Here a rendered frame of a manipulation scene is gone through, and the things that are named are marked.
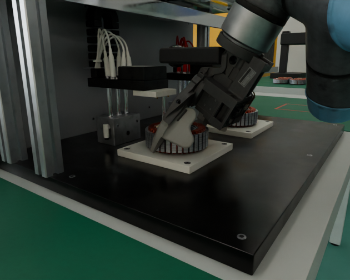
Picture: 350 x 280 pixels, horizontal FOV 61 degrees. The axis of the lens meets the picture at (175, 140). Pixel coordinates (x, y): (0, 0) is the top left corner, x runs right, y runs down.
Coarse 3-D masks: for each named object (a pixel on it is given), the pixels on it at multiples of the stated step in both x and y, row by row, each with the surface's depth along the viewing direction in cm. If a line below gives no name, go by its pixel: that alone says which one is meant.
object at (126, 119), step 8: (128, 112) 62; (96, 120) 59; (104, 120) 57; (112, 120) 56; (120, 120) 57; (128, 120) 59; (136, 120) 61; (112, 128) 57; (120, 128) 58; (128, 128) 60; (136, 128) 61; (112, 136) 57; (120, 136) 58; (128, 136) 60; (136, 136) 62; (112, 144) 58
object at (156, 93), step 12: (120, 72) 53; (132, 72) 51; (144, 72) 50; (156, 72) 52; (96, 84) 57; (108, 84) 55; (120, 84) 53; (132, 84) 51; (144, 84) 50; (156, 84) 53; (108, 96) 57; (144, 96) 51; (156, 96) 50; (108, 108) 57; (120, 108) 60
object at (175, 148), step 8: (152, 128) 50; (192, 128) 54; (200, 128) 50; (152, 136) 49; (200, 136) 48; (168, 144) 47; (192, 144) 48; (200, 144) 49; (160, 152) 49; (168, 152) 48; (176, 152) 48; (184, 152) 48; (192, 152) 49
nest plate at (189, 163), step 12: (132, 144) 54; (144, 144) 54; (216, 144) 54; (228, 144) 54; (132, 156) 50; (144, 156) 48; (156, 156) 48; (168, 156) 48; (180, 156) 48; (192, 156) 48; (204, 156) 48; (216, 156) 50; (168, 168) 46; (180, 168) 44; (192, 168) 44
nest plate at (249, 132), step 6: (258, 120) 75; (210, 126) 69; (228, 126) 69; (246, 126) 69; (252, 126) 69; (258, 126) 69; (264, 126) 69; (270, 126) 72; (216, 132) 67; (222, 132) 66; (228, 132) 65; (234, 132) 64; (240, 132) 64; (246, 132) 63; (252, 132) 63; (258, 132) 66
